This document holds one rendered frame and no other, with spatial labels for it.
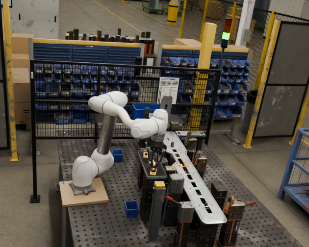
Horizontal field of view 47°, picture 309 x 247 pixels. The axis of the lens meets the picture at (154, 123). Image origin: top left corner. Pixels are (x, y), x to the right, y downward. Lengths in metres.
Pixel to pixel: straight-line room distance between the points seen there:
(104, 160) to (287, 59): 3.58
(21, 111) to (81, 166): 2.89
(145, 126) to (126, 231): 0.87
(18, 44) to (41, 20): 2.20
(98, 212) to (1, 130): 2.34
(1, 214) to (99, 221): 1.53
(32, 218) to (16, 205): 0.29
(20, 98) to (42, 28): 3.96
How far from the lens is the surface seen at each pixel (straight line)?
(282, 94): 5.93
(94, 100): 2.63
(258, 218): 3.07
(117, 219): 2.76
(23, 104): 5.62
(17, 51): 7.20
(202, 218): 2.40
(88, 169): 2.90
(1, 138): 4.87
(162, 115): 2.24
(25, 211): 4.03
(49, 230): 3.77
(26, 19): 9.25
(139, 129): 2.12
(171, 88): 3.73
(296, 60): 5.83
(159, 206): 2.43
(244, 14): 7.53
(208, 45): 3.77
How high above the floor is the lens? 2.42
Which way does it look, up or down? 23 degrees down
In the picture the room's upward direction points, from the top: 7 degrees clockwise
